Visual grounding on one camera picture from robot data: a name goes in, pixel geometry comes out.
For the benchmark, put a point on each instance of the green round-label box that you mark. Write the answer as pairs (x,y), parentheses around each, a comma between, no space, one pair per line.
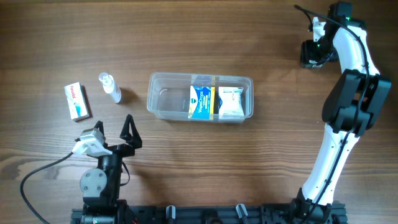
(311,64)

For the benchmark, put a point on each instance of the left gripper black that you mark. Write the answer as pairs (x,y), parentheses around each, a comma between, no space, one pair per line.
(117,149)

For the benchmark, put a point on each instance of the blue VapoDrops box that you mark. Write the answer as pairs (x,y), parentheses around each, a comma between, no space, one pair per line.
(201,103)

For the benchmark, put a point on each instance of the white Panadol box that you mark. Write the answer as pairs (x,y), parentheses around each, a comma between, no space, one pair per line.
(76,101)

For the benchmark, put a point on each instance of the white pouch packet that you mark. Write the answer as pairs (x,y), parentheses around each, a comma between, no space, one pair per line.
(230,102)

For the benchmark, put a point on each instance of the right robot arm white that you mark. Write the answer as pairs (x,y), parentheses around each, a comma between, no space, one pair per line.
(373,101)

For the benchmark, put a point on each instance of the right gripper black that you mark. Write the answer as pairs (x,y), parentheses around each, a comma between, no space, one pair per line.
(311,54)

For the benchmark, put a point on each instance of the clear plastic container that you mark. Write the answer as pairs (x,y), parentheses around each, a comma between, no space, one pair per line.
(169,95)

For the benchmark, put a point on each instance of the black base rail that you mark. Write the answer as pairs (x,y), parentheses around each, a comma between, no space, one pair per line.
(264,214)

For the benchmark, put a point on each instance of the white spray bottle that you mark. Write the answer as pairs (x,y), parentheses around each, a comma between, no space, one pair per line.
(110,87)

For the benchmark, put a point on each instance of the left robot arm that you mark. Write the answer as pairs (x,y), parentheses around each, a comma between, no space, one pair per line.
(101,185)

